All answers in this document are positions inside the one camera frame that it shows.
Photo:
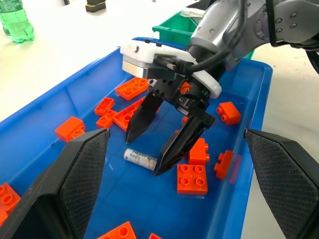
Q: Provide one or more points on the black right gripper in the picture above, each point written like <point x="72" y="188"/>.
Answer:
<point x="172" y="89"/>

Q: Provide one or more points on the green plastic bin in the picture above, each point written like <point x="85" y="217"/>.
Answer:
<point x="174" y="28"/>

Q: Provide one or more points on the orange flat eight-stud brick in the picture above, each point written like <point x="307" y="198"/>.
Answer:
<point x="132" y="88"/>

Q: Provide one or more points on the orange wedge plate brick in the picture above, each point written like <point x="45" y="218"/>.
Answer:
<point x="123" y="117"/>

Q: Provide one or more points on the orange small toy brick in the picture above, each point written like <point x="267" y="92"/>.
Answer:
<point x="223" y="164"/>
<point x="106" y="120"/>
<point x="104" y="105"/>

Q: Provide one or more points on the blue plastic bin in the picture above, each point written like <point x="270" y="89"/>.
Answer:
<point x="149" y="204"/>

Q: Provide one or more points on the black and yellow block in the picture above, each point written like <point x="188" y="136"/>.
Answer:
<point x="95" y="5"/>

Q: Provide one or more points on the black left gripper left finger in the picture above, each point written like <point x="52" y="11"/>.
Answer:
<point x="49" y="189"/>

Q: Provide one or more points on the green plastic bottle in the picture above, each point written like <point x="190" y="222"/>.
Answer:
<point x="16" y="20"/>

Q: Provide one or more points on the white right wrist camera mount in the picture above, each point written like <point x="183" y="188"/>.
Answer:
<point x="142" y="51"/>

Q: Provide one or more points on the white cylindrical battery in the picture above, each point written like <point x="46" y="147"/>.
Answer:
<point x="137" y="156"/>

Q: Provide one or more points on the black robot torso part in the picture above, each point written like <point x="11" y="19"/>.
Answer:
<point x="313" y="59"/>

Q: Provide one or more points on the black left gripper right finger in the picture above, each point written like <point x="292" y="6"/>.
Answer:
<point x="286" y="179"/>

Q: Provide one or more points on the orange four-stud square brick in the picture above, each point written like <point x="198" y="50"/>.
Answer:
<point x="192" y="179"/>

